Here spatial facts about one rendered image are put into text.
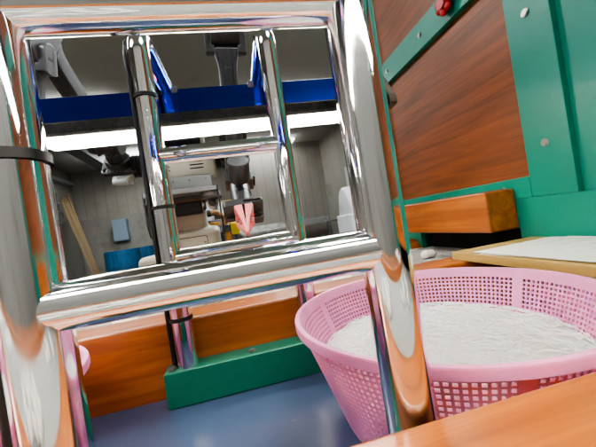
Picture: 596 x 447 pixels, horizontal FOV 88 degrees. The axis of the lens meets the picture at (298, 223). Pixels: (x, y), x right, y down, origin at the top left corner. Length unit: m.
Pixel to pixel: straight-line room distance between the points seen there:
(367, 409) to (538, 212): 0.46
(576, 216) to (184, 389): 0.57
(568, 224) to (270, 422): 0.49
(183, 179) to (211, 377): 0.95
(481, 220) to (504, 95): 0.22
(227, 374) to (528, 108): 0.58
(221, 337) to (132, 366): 0.10
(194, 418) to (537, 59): 0.66
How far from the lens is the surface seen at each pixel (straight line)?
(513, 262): 0.45
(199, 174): 1.28
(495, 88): 0.69
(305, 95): 0.57
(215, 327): 0.41
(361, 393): 0.24
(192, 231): 1.27
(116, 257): 6.09
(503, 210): 0.63
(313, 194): 6.75
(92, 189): 7.72
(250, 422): 0.36
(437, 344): 0.30
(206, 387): 0.41
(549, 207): 0.61
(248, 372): 0.40
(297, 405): 0.36
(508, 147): 0.67
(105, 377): 0.46
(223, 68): 0.94
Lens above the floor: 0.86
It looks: level
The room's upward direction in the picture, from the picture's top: 9 degrees counter-clockwise
